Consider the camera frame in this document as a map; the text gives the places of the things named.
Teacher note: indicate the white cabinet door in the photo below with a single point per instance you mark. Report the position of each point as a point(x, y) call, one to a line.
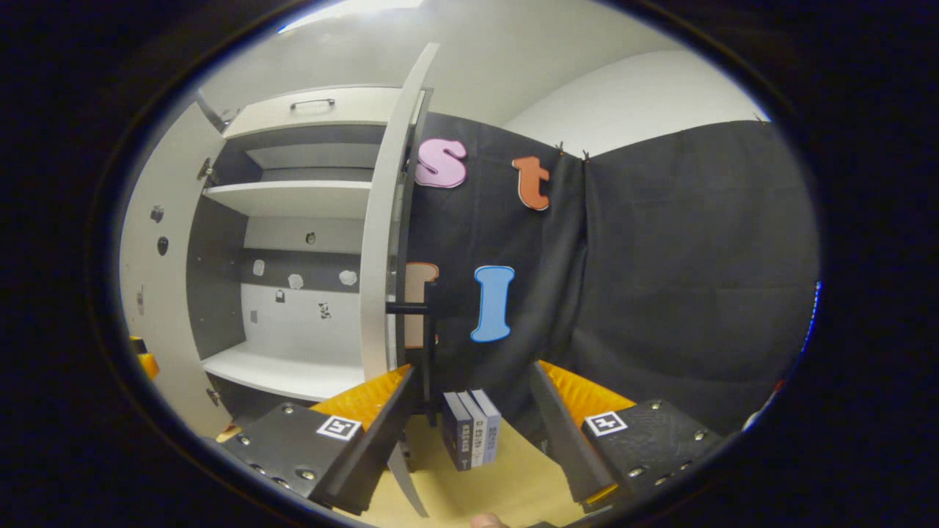
point(378, 257)
point(165, 330)

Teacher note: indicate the white cabinet drawer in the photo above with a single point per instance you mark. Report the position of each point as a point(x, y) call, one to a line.
point(264, 117)

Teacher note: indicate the white cabinet shelf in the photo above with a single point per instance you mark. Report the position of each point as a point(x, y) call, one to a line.
point(293, 196)

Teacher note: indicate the grey-blue book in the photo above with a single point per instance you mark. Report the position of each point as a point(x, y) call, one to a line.
point(493, 433)

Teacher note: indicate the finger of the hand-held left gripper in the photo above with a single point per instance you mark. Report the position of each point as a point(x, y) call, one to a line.
point(147, 359)

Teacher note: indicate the metal door hinge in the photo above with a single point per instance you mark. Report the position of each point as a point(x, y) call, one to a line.
point(213, 397)
point(207, 170)

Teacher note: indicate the white book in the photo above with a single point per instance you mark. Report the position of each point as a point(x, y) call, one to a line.
point(478, 440)

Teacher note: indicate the white and grey cabinet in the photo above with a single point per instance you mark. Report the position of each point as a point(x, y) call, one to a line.
point(220, 308)

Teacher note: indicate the dark navy book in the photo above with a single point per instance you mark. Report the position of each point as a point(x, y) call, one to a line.
point(456, 440)

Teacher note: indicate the ceiling light panel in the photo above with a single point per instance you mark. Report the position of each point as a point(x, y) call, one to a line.
point(352, 11)

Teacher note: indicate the black backdrop cloth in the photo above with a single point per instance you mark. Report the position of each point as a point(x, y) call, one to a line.
point(660, 257)

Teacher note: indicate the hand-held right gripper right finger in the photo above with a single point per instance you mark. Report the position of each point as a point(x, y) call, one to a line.
point(561, 440)

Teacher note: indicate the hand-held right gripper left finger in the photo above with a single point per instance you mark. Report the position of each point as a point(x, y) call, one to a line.
point(381, 447)

